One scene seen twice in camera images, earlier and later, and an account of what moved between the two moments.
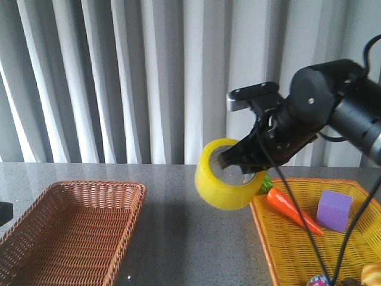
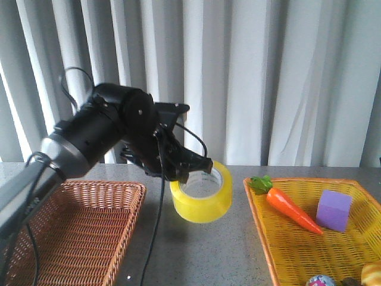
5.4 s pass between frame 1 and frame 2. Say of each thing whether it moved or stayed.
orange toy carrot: stayed
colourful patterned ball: stayed
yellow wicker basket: stayed
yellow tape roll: moved
